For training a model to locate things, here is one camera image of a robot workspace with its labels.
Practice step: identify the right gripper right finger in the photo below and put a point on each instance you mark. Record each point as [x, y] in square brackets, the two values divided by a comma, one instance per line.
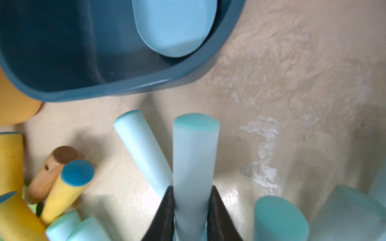
[219, 223]

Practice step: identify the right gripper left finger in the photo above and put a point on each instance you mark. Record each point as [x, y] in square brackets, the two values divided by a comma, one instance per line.
[162, 227]

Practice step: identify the yellow storage box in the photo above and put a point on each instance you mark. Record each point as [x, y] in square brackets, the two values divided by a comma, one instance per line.
[16, 107]

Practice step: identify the dark blue storage box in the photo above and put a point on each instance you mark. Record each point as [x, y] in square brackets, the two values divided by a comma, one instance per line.
[56, 51]

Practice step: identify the blue shovel large centre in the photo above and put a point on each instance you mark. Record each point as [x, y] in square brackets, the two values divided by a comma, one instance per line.
[349, 215]

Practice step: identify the green shovel yellow handle right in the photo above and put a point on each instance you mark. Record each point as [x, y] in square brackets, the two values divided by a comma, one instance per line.
[72, 181]

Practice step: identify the dark green shovel yellow handle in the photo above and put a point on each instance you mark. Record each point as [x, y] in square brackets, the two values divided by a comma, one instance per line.
[12, 152]

